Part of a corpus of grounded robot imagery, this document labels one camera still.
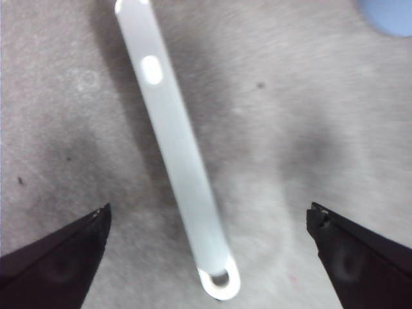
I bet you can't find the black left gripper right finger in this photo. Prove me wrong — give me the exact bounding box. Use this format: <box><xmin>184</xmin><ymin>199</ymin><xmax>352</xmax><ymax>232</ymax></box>
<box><xmin>305</xmin><ymin>201</ymin><xmax>412</xmax><ymax>309</ymax></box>

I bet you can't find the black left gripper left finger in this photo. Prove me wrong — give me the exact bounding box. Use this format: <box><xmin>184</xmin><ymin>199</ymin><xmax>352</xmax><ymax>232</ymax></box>
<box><xmin>0</xmin><ymin>202</ymin><xmax>112</xmax><ymax>309</ymax></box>

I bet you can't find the grey-handled sponge cup brush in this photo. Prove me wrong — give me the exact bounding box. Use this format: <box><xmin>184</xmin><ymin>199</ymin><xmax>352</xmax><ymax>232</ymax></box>
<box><xmin>114</xmin><ymin>0</ymin><xmax>241</xmax><ymax>302</ymax></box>

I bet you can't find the blue ribbed plastic cup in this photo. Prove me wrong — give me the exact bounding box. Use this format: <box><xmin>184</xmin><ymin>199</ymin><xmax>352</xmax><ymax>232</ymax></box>
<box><xmin>355</xmin><ymin>0</ymin><xmax>412</xmax><ymax>38</ymax></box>

